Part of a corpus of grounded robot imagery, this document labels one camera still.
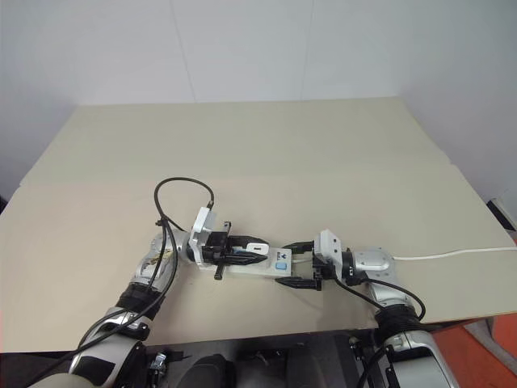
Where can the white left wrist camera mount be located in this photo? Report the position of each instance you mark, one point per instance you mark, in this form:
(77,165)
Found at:
(203,221)

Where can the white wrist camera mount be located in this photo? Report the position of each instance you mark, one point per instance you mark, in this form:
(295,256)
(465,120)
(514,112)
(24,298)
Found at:
(329,240)
(203,221)

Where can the dark rounded shape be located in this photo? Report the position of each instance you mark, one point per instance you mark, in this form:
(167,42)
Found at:
(214,372)

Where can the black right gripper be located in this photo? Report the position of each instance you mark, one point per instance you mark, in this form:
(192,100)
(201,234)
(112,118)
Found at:
(323,271)

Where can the white power strip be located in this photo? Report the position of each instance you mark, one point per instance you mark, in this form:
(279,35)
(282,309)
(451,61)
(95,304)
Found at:
(274,264)

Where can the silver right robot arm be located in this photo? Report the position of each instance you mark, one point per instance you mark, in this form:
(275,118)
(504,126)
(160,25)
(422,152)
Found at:
(373,262)

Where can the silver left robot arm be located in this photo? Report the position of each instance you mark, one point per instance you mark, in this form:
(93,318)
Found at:
(141,279)

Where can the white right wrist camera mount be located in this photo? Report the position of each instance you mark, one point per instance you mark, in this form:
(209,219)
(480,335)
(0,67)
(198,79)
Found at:
(329,240)

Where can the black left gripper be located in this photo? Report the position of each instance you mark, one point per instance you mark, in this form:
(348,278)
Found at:
(214,244)

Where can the white charger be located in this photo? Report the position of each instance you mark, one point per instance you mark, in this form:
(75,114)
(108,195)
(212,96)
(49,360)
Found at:
(258,247)

